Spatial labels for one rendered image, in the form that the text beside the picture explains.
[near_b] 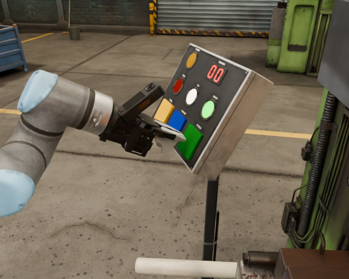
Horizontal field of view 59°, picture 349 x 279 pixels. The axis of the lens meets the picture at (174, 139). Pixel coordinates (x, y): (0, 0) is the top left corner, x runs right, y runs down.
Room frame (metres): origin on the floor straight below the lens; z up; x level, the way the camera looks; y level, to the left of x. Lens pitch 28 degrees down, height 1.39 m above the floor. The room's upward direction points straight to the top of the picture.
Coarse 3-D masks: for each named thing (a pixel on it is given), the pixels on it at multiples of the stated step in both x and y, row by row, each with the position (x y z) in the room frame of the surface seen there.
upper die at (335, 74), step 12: (336, 0) 0.37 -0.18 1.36; (348, 0) 0.34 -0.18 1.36; (336, 12) 0.36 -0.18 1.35; (348, 12) 0.33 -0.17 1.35; (336, 24) 0.36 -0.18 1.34; (348, 24) 0.33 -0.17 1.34; (336, 36) 0.35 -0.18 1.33; (348, 36) 0.32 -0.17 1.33; (324, 48) 0.37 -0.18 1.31; (336, 48) 0.34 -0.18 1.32; (348, 48) 0.32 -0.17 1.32; (324, 60) 0.37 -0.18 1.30; (336, 60) 0.34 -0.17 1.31; (348, 60) 0.31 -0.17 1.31; (324, 72) 0.36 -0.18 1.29; (336, 72) 0.33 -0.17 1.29; (348, 72) 0.30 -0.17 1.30; (324, 84) 0.35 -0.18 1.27; (336, 84) 0.32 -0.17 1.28; (348, 84) 0.30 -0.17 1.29; (336, 96) 0.31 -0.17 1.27; (348, 96) 0.29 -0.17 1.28
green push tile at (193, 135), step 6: (192, 126) 0.72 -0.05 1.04; (186, 132) 0.73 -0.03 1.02; (192, 132) 0.71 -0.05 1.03; (198, 132) 0.69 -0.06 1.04; (186, 138) 0.71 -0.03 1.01; (192, 138) 0.69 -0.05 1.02; (198, 138) 0.67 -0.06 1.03; (180, 144) 0.72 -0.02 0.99; (186, 144) 0.70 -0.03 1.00; (192, 144) 0.68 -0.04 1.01; (198, 144) 0.67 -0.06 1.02; (180, 150) 0.70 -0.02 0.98; (186, 150) 0.68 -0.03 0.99; (192, 150) 0.67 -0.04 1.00; (186, 156) 0.67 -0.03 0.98
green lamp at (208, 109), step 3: (207, 102) 0.74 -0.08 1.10; (210, 102) 0.73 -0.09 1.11; (204, 105) 0.74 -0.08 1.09; (207, 105) 0.73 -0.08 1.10; (210, 105) 0.72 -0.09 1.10; (213, 105) 0.71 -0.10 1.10; (204, 108) 0.73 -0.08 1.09; (207, 108) 0.72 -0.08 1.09; (210, 108) 0.71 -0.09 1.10; (204, 111) 0.72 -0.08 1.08; (207, 111) 0.71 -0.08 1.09; (210, 111) 0.70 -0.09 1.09; (204, 114) 0.72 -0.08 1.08; (207, 114) 0.71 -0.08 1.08; (210, 114) 0.70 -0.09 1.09; (204, 117) 0.71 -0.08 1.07
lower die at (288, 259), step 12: (288, 252) 0.37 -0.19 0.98; (300, 252) 0.37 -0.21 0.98; (312, 252) 0.37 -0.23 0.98; (324, 252) 0.37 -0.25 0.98; (336, 252) 0.37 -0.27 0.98; (276, 264) 0.37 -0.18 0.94; (288, 264) 0.34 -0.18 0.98; (300, 264) 0.34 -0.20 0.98; (312, 264) 0.34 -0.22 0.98; (324, 264) 0.34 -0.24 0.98; (336, 264) 0.34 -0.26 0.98; (348, 264) 0.34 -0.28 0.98; (276, 276) 0.36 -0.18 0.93; (288, 276) 0.32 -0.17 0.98; (300, 276) 0.31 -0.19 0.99; (312, 276) 0.31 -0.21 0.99; (324, 276) 0.31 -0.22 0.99; (336, 276) 0.31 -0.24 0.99; (348, 276) 0.31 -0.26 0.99
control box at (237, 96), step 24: (192, 48) 0.96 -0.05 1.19; (192, 72) 0.88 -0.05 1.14; (216, 72) 0.78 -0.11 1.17; (240, 72) 0.70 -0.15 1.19; (168, 96) 0.92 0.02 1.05; (216, 96) 0.72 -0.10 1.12; (240, 96) 0.67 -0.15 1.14; (264, 96) 0.69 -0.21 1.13; (168, 120) 0.84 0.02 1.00; (192, 120) 0.75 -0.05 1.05; (216, 120) 0.67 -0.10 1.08; (240, 120) 0.67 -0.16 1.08; (216, 144) 0.65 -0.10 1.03; (192, 168) 0.63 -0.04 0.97; (216, 168) 0.65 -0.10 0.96
